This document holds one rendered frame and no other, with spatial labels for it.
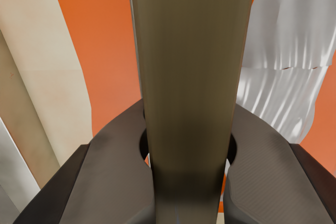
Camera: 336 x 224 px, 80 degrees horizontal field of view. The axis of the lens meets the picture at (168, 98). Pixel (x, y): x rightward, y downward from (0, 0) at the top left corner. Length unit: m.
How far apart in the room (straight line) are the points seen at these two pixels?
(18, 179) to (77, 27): 0.15
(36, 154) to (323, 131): 0.27
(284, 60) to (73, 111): 0.19
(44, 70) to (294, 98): 0.21
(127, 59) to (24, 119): 0.11
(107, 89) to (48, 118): 0.07
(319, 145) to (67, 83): 0.25
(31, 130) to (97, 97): 0.07
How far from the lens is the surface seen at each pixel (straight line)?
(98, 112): 0.20
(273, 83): 0.18
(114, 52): 0.17
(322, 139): 0.25
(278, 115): 0.21
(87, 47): 0.18
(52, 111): 0.22
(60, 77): 0.20
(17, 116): 0.21
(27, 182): 0.25
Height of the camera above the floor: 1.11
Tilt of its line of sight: 60 degrees down
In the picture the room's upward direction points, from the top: 177 degrees counter-clockwise
